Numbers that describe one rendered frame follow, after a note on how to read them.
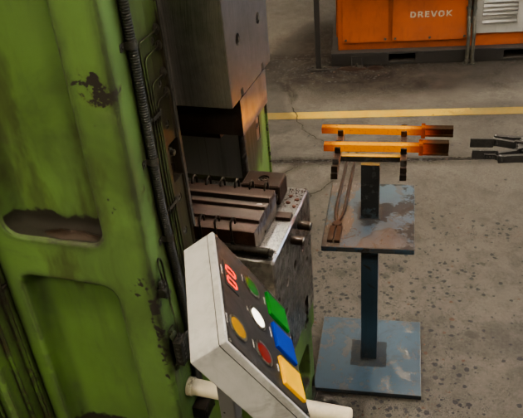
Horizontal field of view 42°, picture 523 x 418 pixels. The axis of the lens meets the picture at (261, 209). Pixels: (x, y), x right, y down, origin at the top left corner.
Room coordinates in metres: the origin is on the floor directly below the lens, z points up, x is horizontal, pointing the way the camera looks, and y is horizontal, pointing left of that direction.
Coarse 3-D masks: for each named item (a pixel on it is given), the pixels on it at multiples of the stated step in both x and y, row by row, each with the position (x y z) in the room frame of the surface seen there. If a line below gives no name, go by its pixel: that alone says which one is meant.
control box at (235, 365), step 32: (192, 256) 1.17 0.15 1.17; (224, 256) 1.16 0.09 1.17; (192, 288) 1.07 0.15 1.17; (224, 288) 1.03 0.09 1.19; (192, 320) 0.97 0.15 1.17; (224, 320) 0.93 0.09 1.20; (192, 352) 0.89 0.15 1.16; (224, 352) 0.87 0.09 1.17; (256, 352) 0.93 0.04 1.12; (224, 384) 0.87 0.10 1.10; (256, 384) 0.88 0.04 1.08; (256, 416) 0.88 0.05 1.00; (288, 416) 0.88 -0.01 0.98
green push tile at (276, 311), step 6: (270, 294) 1.18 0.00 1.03; (270, 300) 1.16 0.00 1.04; (270, 306) 1.13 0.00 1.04; (276, 306) 1.16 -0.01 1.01; (270, 312) 1.12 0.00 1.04; (276, 312) 1.14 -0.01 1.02; (282, 312) 1.17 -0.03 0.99; (276, 318) 1.12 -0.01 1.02; (282, 318) 1.14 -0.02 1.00; (282, 324) 1.12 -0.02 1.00; (288, 330) 1.12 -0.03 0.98
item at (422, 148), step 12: (324, 144) 1.99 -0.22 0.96; (336, 144) 1.98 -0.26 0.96; (348, 144) 1.97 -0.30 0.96; (360, 144) 1.96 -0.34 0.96; (372, 144) 1.96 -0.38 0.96; (384, 144) 1.95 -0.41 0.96; (396, 144) 1.94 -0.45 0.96; (408, 144) 1.93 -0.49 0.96; (420, 144) 1.91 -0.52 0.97; (432, 144) 1.91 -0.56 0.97; (444, 144) 1.90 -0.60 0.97
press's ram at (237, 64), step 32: (160, 0) 1.51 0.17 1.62; (192, 0) 1.48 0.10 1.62; (224, 0) 1.48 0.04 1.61; (256, 0) 1.67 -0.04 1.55; (192, 32) 1.48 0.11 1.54; (224, 32) 1.46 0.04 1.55; (256, 32) 1.65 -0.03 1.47; (192, 64) 1.49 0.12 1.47; (224, 64) 1.46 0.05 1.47; (256, 64) 1.63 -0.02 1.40; (192, 96) 1.49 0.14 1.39; (224, 96) 1.46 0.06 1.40
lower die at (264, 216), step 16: (224, 192) 1.69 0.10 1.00; (240, 192) 1.69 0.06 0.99; (256, 192) 1.69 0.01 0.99; (272, 192) 1.68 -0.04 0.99; (208, 208) 1.63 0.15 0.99; (224, 208) 1.62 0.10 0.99; (240, 208) 1.61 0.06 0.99; (256, 208) 1.60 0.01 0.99; (272, 208) 1.66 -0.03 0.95; (208, 224) 1.57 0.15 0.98; (224, 224) 1.56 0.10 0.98; (240, 224) 1.55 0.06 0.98; (256, 224) 1.54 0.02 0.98; (224, 240) 1.53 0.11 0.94; (240, 240) 1.52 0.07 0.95; (256, 240) 1.51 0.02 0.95
